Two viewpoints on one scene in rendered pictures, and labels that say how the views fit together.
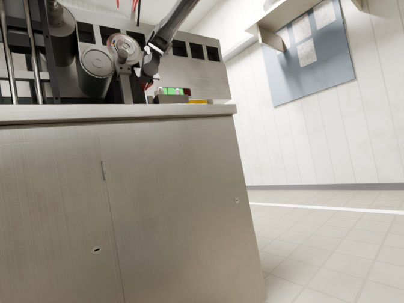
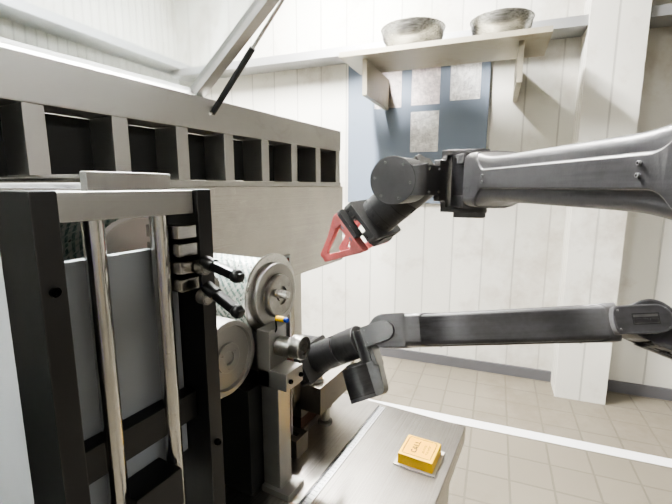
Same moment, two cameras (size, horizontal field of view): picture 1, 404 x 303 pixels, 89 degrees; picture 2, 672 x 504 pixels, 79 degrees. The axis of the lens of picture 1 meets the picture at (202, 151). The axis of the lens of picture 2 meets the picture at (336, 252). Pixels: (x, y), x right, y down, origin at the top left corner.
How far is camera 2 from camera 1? 0.92 m
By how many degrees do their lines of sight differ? 31
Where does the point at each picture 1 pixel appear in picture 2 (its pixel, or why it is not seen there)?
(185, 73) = (285, 222)
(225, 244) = not seen: outside the picture
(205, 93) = (309, 258)
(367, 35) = (512, 145)
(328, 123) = (430, 259)
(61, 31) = not seen: hidden behind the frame
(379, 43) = not seen: hidden behind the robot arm
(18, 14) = (137, 389)
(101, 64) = (233, 360)
